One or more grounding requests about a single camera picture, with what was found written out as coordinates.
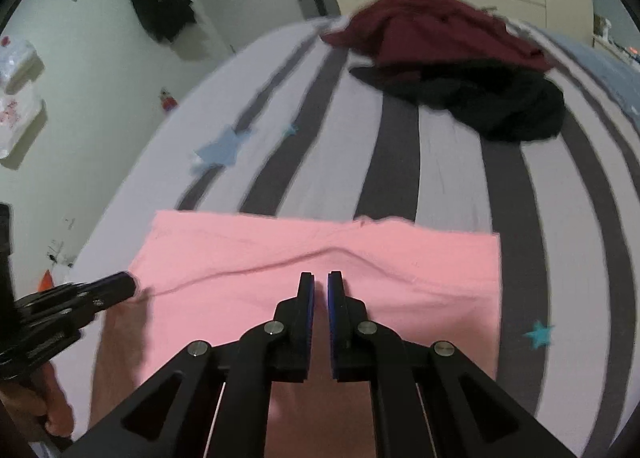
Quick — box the white shopping bag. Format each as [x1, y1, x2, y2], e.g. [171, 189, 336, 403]
[0, 87, 46, 160]

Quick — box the person's left hand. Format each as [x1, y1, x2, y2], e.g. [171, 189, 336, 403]
[0, 363, 75, 437]

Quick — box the clear plastic bag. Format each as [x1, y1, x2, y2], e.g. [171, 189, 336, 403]
[0, 38, 41, 94]

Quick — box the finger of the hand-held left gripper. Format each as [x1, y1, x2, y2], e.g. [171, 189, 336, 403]
[15, 271, 138, 330]

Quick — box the pink garment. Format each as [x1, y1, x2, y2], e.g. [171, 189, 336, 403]
[89, 209, 502, 458]

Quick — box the black garment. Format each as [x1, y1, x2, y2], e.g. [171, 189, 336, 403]
[349, 61, 566, 143]

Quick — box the maroon garment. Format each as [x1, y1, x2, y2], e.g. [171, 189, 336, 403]
[320, 0, 553, 74]

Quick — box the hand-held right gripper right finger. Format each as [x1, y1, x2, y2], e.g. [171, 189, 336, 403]
[327, 271, 576, 458]

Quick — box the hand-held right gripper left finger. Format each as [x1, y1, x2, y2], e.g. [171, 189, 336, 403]
[62, 272, 315, 458]

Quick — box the white nightstand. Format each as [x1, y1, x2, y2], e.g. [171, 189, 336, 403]
[592, 13, 640, 60]

